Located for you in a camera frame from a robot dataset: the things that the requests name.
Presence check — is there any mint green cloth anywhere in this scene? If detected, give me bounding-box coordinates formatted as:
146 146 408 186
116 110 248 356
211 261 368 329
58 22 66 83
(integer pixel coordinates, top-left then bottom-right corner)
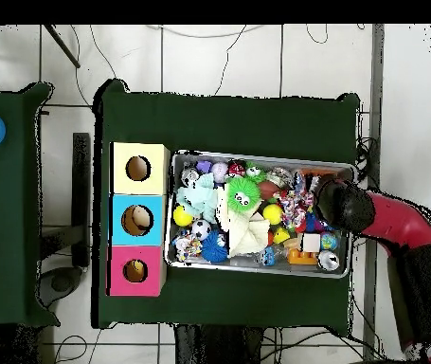
175 173 219 225

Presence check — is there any cream yellow cloth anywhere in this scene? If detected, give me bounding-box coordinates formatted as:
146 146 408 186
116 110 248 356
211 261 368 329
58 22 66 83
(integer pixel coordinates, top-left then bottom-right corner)
216 187 271 259

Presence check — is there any shallow clear mesh bin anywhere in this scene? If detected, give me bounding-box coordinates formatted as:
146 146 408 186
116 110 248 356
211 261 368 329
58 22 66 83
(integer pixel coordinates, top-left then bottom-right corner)
163 150 357 281

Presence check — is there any wooden three-hole box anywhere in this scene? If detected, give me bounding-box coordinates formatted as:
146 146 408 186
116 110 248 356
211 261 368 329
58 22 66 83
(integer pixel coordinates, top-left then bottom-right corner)
106 141 171 298

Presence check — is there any small baseball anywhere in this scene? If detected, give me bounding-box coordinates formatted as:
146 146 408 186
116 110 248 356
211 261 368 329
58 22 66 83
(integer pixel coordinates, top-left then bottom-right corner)
209 161 228 184

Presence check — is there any small soccer ball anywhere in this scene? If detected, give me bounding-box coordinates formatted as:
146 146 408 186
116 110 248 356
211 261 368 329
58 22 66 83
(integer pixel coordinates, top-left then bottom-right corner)
190 219 213 242

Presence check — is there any yellow ball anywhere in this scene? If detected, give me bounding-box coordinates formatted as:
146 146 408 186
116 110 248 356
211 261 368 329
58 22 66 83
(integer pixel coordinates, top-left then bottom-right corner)
171 205 194 228

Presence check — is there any blue spiky ball with eyes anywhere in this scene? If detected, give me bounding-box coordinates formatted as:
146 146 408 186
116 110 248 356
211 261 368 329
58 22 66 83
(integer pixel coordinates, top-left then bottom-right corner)
200 230 231 264

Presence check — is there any green spiky ball with eye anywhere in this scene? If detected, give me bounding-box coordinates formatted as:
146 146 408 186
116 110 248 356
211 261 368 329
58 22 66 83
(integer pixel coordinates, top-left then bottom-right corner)
244 161 267 184

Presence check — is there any brown toy football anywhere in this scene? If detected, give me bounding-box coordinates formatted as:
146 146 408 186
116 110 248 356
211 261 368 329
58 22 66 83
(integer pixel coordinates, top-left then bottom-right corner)
258 180 280 201

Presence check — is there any dark green tablecloth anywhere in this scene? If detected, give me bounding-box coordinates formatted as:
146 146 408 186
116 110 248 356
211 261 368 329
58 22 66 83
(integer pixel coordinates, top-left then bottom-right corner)
92 78 361 337

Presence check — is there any silver drink can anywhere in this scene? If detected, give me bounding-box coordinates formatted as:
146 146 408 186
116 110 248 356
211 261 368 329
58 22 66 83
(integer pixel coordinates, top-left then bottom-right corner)
316 249 341 273

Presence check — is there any black upright panel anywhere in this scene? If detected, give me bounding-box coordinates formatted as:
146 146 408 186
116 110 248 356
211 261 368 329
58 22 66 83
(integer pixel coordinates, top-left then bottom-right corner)
71 132 92 268

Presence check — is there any dark slanted rod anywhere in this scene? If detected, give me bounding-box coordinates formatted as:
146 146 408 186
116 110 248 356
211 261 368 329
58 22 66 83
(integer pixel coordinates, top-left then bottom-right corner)
43 24 81 69

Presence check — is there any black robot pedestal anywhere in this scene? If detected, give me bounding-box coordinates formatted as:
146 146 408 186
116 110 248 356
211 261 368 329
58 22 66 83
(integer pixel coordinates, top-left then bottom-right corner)
173 324 265 364

